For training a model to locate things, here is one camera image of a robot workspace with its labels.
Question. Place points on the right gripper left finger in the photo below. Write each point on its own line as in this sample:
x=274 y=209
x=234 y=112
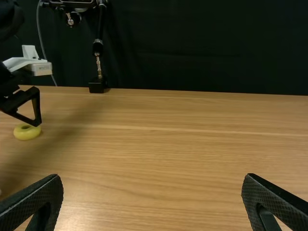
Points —
x=21 y=204

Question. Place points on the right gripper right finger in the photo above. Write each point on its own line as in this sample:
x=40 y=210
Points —
x=249 y=192

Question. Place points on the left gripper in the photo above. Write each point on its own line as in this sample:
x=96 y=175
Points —
x=9 y=84

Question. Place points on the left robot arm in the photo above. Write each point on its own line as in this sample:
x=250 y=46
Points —
x=9 y=19

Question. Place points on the black clamp stand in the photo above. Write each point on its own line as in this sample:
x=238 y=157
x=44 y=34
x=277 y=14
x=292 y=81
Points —
x=96 y=86

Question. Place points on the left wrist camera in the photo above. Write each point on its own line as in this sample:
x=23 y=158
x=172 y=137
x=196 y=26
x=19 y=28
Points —
x=36 y=68

